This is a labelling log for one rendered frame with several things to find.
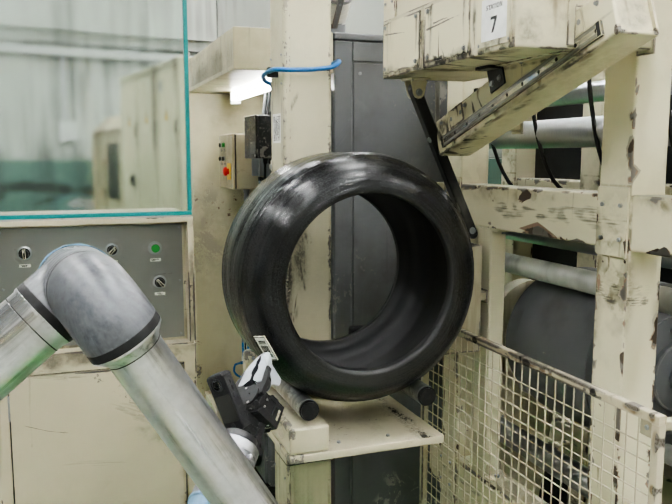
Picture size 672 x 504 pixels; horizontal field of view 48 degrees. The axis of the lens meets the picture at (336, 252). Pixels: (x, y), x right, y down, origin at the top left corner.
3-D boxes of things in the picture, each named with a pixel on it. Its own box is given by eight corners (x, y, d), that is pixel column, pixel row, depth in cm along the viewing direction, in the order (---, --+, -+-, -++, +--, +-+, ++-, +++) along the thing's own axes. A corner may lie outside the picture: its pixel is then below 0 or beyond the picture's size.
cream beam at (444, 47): (380, 79, 193) (380, 21, 191) (465, 82, 202) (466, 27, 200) (511, 47, 137) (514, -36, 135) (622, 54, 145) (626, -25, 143)
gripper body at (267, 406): (258, 410, 153) (238, 461, 144) (232, 385, 149) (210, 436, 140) (286, 404, 149) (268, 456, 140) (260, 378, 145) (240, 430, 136)
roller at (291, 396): (259, 377, 191) (258, 360, 190) (276, 375, 192) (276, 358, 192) (299, 422, 158) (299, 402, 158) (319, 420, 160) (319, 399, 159)
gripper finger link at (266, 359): (280, 366, 156) (267, 402, 150) (263, 349, 154) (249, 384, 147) (291, 363, 155) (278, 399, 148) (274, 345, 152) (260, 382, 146)
